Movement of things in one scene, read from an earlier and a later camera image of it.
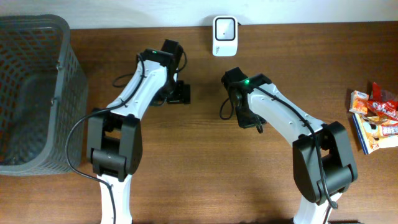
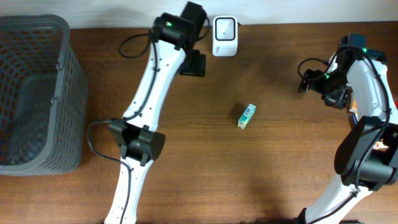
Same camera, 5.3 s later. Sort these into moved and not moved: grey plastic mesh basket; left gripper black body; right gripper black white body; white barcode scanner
Moved: right gripper black white body; left gripper black body
Not moved: white barcode scanner; grey plastic mesh basket
